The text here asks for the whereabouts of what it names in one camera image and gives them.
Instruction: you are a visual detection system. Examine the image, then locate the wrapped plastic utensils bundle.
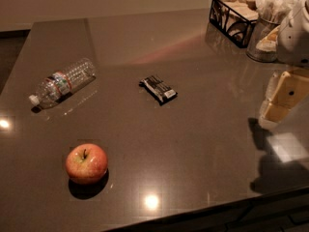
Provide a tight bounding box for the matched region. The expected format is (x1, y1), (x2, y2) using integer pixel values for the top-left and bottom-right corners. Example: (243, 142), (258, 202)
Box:
(255, 0), (297, 24)

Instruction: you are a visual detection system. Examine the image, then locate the metal mesh utensil cup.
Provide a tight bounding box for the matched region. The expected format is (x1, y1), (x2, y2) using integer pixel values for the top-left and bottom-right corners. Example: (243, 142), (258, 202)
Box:
(246, 17), (278, 63)

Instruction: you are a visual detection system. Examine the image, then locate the red apple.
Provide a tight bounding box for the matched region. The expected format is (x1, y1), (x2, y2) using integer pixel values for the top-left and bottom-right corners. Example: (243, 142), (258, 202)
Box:
(65, 143), (108, 185)

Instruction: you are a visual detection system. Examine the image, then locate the black rxbar chocolate bar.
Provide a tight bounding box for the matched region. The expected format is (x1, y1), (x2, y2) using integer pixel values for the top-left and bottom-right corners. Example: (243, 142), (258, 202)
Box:
(139, 75), (178, 104)

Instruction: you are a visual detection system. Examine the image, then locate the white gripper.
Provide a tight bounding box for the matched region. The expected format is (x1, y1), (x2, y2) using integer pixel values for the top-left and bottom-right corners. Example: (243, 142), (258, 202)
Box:
(256, 0), (309, 129)

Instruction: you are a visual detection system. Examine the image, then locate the black wire napkin holder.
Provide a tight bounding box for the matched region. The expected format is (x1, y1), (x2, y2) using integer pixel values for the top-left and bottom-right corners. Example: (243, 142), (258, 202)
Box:
(210, 0), (258, 48)

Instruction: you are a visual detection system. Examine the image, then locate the clear plastic water bottle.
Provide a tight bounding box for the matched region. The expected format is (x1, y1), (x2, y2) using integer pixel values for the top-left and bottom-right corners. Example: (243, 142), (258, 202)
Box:
(29, 58), (96, 109)

